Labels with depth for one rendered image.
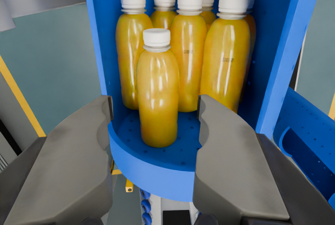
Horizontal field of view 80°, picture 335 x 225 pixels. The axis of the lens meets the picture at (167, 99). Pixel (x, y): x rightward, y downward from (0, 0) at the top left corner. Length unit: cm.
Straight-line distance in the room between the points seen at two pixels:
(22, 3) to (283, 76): 38
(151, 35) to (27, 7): 21
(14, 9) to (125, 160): 27
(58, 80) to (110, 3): 137
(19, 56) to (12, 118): 57
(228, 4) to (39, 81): 160
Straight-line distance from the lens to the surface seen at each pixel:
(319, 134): 109
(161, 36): 29
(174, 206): 78
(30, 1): 43
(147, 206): 78
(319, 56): 188
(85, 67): 158
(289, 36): 23
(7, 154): 210
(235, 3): 30
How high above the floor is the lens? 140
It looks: 61 degrees down
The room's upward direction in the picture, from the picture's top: 175 degrees clockwise
